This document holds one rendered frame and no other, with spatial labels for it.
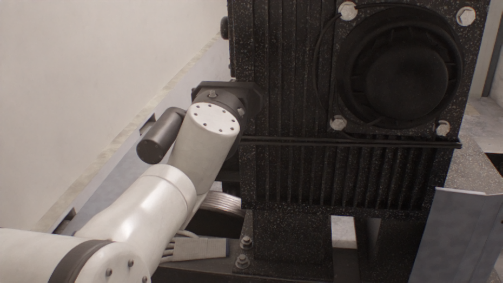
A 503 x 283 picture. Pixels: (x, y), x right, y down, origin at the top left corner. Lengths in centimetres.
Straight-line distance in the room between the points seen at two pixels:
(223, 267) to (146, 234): 81
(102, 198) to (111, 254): 124
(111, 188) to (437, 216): 114
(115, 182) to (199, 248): 52
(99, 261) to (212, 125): 24
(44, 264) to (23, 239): 4
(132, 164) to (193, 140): 121
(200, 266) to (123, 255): 90
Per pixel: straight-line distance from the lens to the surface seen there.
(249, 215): 126
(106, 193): 149
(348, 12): 74
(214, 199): 141
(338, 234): 221
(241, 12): 76
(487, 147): 193
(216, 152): 43
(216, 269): 112
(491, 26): 429
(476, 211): 84
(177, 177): 38
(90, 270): 22
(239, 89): 60
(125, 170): 160
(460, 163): 124
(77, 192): 144
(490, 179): 121
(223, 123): 43
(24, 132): 128
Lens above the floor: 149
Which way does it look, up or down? 29 degrees down
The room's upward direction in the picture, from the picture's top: 1 degrees counter-clockwise
